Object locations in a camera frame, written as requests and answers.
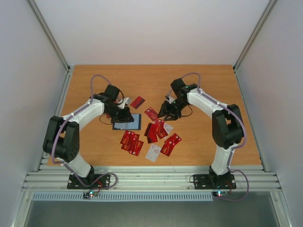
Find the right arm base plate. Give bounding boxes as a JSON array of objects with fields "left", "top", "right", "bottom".
[{"left": 193, "top": 174, "right": 237, "bottom": 190}]

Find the right controller board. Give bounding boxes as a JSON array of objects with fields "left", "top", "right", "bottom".
[{"left": 213, "top": 191, "right": 231, "bottom": 197}]

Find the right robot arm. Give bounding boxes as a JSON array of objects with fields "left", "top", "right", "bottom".
[{"left": 158, "top": 78, "right": 247, "bottom": 189}]

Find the red card magnetic stripe back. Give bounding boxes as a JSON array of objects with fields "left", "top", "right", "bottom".
[{"left": 130, "top": 96, "right": 145, "bottom": 109}]

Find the left controller board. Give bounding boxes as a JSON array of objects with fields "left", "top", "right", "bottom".
[{"left": 82, "top": 191, "right": 98, "bottom": 199}]

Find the red stripe card lower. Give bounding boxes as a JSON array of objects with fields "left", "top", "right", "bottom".
[{"left": 147, "top": 136, "right": 158, "bottom": 144}]

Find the blue leather card holder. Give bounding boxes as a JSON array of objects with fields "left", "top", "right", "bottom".
[{"left": 112, "top": 113, "right": 142, "bottom": 130}]

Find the white card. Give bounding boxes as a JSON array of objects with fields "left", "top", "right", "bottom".
[
  {"left": 145, "top": 144, "right": 161, "bottom": 162},
  {"left": 164, "top": 123, "right": 173, "bottom": 134}
]

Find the grey slotted cable duct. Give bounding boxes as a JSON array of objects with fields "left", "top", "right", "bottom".
[{"left": 32, "top": 192, "right": 213, "bottom": 202}]

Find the right aluminium corner post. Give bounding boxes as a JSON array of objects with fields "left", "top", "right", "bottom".
[{"left": 233, "top": 0, "right": 279, "bottom": 71}]

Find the white card bottom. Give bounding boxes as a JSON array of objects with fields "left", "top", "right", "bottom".
[{"left": 145, "top": 144, "right": 161, "bottom": 162}]

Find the red VIP card centre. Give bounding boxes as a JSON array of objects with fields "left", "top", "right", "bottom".
[{"left": 144, "top": 107, "right": 158, "bottom": 121}]

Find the aluminium rail frame front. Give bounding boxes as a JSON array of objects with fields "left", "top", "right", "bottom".
[{"left": 22, "top": 165, "right": 281, "bottom": 192}]

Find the white card under stack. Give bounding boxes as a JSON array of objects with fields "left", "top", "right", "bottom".
[{"left": 164, "top": 123, "right": 173, "bottom": 134}]

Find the red VIP card right stack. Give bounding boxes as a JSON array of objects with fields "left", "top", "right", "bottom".
[{"left": 160, "top": 133, "right": 182, "bottom": 157}]

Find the controller board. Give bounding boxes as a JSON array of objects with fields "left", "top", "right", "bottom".
[
  {"left": 82, "top": 191, "right": 98, "bottom": 199},
  {"left": 213, "top": 191, "right": 231, "bottom": 197}
]

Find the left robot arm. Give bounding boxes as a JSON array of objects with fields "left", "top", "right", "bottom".
[{"left": 43, "top": 85, "right": 134, "bottom": 188}]

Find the red VIP card bottom left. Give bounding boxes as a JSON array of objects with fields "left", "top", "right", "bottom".
[{"left": 120, "top": 130, "right": 135, "bottom": 151}]

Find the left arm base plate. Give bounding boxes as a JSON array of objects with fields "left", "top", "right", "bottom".
[{"left": 67, "top": 174, "right": 111, "bottom": 190}]

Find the aluminium corner post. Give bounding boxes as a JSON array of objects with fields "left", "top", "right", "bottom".
[
  {"left": 27, "top": 0, "right": 70, "bottom": 72},
  {"left": 233, "top": 0, "right": 279, "bottom": 71}
]

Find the dark red stripe card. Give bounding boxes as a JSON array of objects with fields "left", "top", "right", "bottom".
[{"left": 144, "top": 123, "right": 159, "bottom": 139}]

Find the left aluminium corner post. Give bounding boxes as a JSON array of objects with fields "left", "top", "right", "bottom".
[{"left": 27, "top": 0, "right": 70, "bottom": 72}]

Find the red VIP card middle right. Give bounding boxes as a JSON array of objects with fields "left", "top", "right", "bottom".
[{"left": 154, "top": 119, "right": 168, "bottom": 139}]

